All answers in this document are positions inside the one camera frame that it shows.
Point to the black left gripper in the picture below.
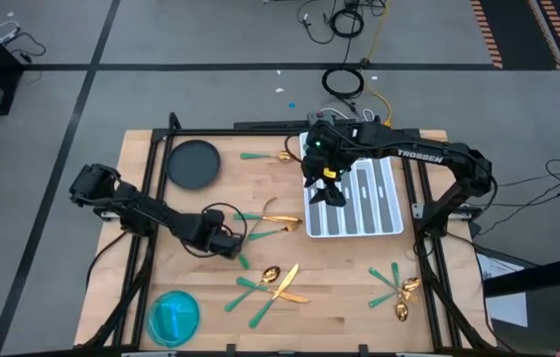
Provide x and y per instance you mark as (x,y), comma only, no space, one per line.
(215,240)

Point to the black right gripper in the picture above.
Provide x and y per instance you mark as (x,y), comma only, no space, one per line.
(324,154)

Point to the white cutlery organizer tray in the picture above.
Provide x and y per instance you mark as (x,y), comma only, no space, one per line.
(355,218)

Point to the gold cutlery cluster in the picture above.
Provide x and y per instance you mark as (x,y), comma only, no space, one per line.
(270,273)
(294,297)

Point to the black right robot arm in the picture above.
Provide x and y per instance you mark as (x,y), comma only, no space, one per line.
(423,156)

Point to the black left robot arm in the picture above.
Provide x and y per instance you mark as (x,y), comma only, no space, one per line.
(150,213)

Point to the yellow gripper tag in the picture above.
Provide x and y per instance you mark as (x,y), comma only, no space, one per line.
(329,173)

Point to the grey power strip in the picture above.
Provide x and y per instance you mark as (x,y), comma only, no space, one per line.
(321,116)

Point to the black round plate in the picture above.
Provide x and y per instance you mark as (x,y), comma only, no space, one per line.
(192,163)

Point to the blue plastic bowl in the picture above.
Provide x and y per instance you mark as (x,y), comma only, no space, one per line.
(173,320)

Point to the white paper sheet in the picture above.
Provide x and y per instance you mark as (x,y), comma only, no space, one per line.
(507,307)

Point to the black desk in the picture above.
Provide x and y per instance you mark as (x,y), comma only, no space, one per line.
(537,275)

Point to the black aluminium table frame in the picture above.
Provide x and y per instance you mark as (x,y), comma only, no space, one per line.
(210,132)

